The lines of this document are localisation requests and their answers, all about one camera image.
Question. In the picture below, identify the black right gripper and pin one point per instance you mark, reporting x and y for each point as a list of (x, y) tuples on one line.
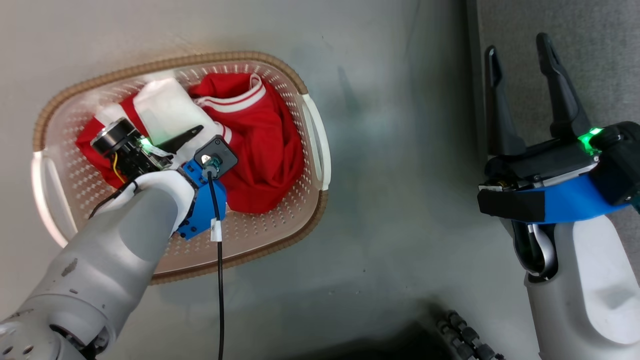
[(545, 162)]

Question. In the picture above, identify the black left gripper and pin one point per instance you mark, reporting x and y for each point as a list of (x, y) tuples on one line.
[(125, 150)]

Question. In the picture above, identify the red and white jersey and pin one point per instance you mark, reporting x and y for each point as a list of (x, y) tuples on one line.
[(265, 150)]

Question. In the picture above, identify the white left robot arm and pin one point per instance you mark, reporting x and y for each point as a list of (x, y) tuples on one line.
[(100, 260)]

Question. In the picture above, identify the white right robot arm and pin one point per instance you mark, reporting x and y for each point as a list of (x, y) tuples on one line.
[(590, 300)]

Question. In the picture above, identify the white perforated laundry basket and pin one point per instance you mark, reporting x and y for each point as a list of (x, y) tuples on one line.
[(280, 235)]

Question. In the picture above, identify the grey fabric sofa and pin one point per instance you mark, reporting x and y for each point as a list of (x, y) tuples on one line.
[(610, 60)]

